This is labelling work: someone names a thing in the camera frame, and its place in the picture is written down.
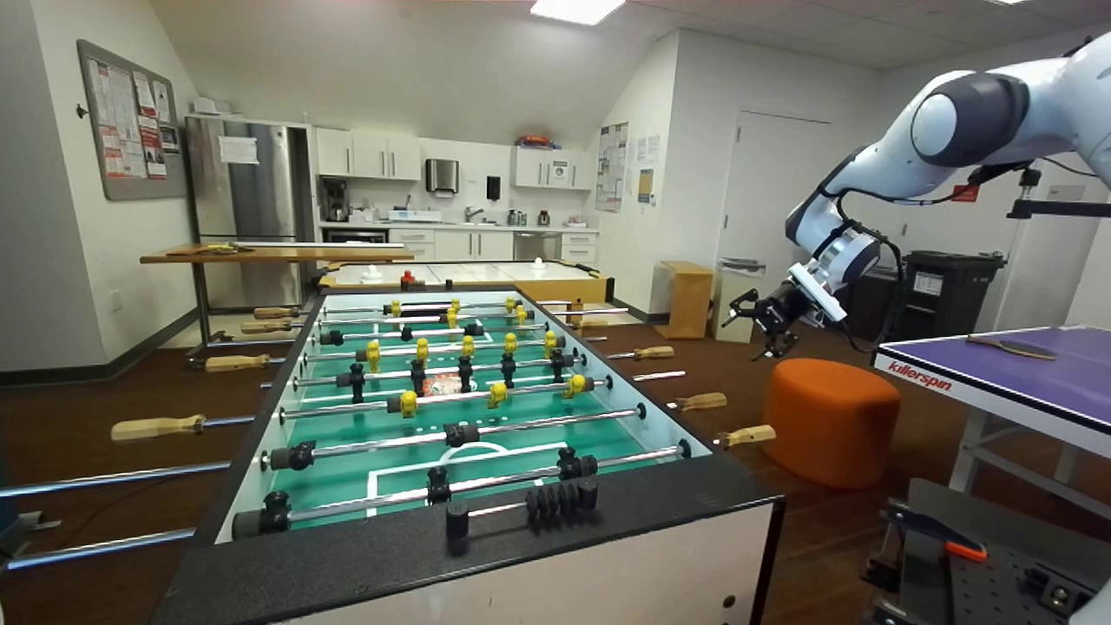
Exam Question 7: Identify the foosball rod three black men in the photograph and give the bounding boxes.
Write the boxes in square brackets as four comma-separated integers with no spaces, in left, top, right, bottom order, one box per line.
[314,310,643,349]
[0,419,780,576]

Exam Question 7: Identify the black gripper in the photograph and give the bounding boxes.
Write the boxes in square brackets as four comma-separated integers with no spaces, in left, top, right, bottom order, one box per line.
[727,273,826,362]

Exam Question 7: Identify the foosball rod three yellow men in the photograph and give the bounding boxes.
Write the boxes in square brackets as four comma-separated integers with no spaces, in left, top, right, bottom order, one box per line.
[107,366,688,449]

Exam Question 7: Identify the stainless steel refrigerator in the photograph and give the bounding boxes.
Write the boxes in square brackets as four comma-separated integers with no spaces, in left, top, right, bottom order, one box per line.
[183,112,306,310]

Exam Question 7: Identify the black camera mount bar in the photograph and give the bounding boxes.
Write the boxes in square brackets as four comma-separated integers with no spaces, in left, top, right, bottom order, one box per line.
[1003,159,1111,222]

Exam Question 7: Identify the steel dishwasher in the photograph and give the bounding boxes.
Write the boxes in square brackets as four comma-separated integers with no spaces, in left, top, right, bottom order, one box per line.
[512,229,566,266]

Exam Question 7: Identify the black trash bin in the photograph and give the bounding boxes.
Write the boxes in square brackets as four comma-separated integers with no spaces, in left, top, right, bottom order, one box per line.
[843,245,1006,344]

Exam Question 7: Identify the wide white wall cabinet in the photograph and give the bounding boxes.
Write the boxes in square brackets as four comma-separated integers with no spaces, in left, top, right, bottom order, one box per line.
[314,126,429,184]

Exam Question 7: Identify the orange round ottoman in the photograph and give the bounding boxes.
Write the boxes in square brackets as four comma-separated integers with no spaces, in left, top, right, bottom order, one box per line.
[760,353,907,493]

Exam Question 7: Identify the orange handled clamp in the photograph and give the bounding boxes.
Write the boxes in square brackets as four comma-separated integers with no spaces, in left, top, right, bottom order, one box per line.
[883,507,997,582]

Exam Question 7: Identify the purple top ping pong table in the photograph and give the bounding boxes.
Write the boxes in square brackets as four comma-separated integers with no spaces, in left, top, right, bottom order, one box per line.
[872,324,1111,524]

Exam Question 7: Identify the dark ping pong paddle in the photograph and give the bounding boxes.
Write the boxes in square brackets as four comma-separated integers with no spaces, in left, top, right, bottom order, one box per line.
[966,334,1061,362]

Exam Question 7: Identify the foosball rod five black men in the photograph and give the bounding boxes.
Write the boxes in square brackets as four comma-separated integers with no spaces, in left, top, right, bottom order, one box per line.
[292,344,679,406]

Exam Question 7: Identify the white top game table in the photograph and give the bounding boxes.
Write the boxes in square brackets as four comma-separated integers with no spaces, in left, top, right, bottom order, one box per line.
[316,260,616,310]

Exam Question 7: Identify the black score counter beads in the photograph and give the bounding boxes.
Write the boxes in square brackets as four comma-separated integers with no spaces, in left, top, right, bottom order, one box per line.
[440,474,603,558]

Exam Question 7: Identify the grey perforated metal base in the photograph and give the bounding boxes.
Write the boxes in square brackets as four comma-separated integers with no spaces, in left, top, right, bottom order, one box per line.
[863,474,1111,625]

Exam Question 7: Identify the foosball rod two black men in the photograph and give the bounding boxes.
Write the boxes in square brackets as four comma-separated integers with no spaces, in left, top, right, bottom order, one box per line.
[0,389,733,505]

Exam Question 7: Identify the large wall poster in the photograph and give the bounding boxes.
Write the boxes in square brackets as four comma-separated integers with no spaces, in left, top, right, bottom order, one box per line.
[593,117,632,215]

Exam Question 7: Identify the white kitchen counter cabinets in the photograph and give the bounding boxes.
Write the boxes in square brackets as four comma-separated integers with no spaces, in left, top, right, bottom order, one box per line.
[316,215,603,270]

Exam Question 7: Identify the grey bulletin board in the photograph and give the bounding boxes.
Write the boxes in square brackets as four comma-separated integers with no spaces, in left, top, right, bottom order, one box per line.
[72,39,193,205]

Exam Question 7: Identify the foosball rod five yellow men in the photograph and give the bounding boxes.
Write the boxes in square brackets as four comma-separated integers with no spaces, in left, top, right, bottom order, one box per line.
[205,328,613,376]

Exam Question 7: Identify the ceiling light panel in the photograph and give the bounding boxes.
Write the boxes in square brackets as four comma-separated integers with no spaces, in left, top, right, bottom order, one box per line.
[527,0,632,28]

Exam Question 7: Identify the foosball table black white cabinet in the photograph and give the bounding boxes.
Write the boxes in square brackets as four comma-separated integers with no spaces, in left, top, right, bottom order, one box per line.
[149,286,790,625]

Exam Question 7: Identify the wooden top table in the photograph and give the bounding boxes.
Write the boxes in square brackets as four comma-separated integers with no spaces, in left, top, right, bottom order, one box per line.
[136,237,418,349]

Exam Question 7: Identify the steel paper towel dispenser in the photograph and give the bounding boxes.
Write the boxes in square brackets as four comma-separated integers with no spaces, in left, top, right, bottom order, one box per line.
[423,156,463,197]

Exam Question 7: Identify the black coffee maker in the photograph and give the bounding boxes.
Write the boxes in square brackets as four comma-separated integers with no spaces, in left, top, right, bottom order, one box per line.
[316,178,352,227]

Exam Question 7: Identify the white door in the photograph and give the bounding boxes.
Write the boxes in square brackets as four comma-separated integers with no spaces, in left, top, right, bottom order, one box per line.
[719,109,838,273]

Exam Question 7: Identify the narrow white wall cabinet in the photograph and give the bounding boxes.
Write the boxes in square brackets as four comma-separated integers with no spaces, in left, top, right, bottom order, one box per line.
[512,142,596,193]

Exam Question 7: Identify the small wooden cabinet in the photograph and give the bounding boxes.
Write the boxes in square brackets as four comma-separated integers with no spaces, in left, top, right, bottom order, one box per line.
[664,264,719,344]

